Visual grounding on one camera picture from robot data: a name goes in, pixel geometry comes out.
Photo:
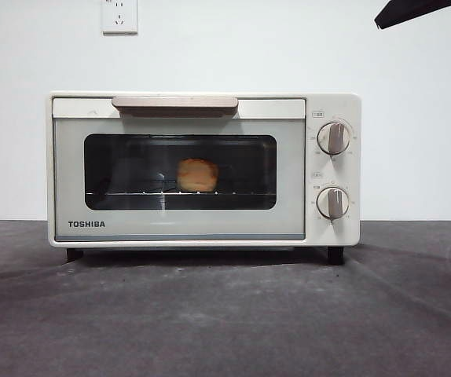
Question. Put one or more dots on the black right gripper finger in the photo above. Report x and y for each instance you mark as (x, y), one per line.
(410, 11)

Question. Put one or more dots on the oven door with glass window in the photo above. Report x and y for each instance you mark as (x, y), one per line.
(170, 224)

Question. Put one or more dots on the oven timer knob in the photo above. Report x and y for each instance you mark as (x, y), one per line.
(332, 203)

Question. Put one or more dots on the white Toshiba toaster oven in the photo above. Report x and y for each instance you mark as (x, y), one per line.
(329, 106)

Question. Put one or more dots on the oven temperature knob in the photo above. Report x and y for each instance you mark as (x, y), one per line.
(333, 138)

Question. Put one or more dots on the white wall socket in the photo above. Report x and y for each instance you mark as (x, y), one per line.
(119, 17)

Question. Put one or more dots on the golden bread loaf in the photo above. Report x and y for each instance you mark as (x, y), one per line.
(197, 174)

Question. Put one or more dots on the dark grey table cloth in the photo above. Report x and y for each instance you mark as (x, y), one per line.
(170, 322)

